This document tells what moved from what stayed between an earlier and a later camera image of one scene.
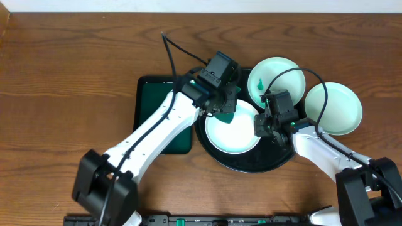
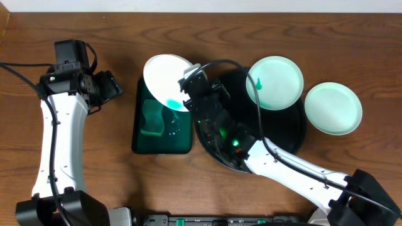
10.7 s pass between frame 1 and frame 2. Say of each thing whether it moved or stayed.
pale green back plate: stayed
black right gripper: moved
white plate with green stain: moved
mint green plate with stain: stayed
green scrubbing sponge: moved
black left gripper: moved
